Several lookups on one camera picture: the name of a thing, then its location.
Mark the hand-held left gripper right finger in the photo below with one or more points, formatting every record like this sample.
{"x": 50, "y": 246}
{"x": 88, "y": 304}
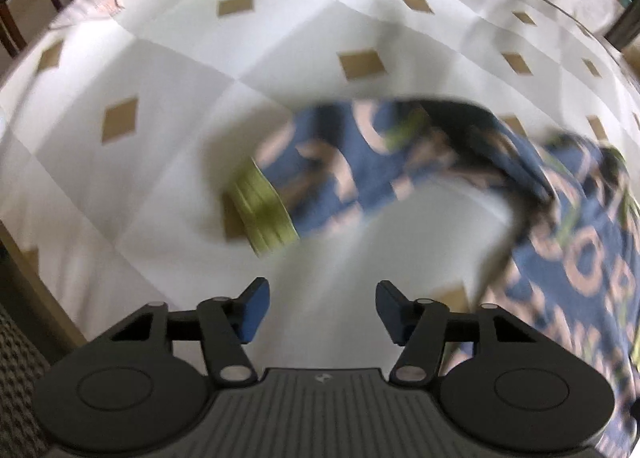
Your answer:
{"x": 392, "y": 313}

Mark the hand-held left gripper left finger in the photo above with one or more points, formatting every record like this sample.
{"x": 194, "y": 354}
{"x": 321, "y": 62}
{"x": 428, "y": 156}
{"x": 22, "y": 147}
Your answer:
{"x": 252, "y": 310}

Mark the blue letter-print shirt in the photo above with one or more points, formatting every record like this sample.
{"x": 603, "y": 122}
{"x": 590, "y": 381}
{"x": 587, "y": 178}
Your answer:
{"x": 330, "y": 163}

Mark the pink striped cloth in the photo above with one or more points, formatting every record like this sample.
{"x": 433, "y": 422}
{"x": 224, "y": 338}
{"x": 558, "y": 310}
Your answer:
{"x": 90, "y": 3}

